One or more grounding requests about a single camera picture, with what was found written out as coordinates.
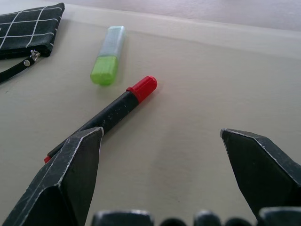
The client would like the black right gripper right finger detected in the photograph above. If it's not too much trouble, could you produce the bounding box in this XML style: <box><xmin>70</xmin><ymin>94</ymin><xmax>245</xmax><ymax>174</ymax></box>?
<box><xmin>220</xmin><ymin>128</ymin><xmax>301</xmax><ymax>224</ymax></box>

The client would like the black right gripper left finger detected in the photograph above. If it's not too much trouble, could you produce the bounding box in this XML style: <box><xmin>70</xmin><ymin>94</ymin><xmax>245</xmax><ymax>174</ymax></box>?
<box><xmin>0</xmin><ymin>126</ymin><xmax>104</xmax><ymax>226</ymax></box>

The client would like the black grid-pattern pencil pouch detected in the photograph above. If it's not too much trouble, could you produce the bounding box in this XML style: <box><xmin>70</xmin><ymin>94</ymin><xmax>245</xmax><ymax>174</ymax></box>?
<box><xmin>0</xmin><ymin>2</ymin><xmax>65</xmax><ymax>84</ymax></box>

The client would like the black marker with red cap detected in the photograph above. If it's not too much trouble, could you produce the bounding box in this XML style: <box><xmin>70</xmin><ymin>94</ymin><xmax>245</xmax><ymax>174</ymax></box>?
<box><xmin>44</xmin><ymin>75</ymin><xmax>158</xmax><ymax>164</ymax></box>

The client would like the green highlighter pen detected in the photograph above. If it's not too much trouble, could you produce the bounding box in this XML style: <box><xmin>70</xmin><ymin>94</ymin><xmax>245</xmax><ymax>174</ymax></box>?
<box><xmin>90</xmin><ymin>25</ymin><xmax>127</xmax><ymax>87</ymax></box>

